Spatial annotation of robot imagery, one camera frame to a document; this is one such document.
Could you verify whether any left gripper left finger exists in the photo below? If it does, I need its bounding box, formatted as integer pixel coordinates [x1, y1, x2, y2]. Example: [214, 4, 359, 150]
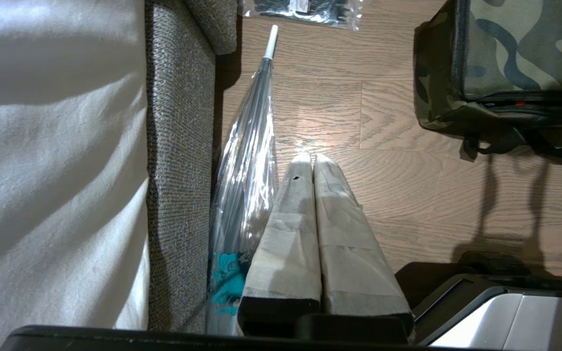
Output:
[237, 152, 322, 337]

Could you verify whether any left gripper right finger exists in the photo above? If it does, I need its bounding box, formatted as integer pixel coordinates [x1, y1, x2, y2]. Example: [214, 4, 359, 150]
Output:
[313, 153, 414, 337]

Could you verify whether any clear bag of black ties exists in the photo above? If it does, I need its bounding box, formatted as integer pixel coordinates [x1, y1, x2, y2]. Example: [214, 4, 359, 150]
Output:
[242, 0, 364, 32]

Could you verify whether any camouflage bag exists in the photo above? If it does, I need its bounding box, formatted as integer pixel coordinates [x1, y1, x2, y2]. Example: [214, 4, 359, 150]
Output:
[414, 0, 562, 161]

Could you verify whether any clear folded umbrella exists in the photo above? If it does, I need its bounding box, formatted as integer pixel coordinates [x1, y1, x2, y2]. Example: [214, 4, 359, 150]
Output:
[206, 24, 280, 336]

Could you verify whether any grey fabric sofa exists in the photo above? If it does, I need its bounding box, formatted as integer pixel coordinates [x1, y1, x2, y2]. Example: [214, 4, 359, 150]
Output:
[144, 0, 239, 334]

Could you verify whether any white sheet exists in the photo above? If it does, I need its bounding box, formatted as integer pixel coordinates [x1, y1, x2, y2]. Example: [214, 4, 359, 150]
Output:
[0, 0, 151, 351]

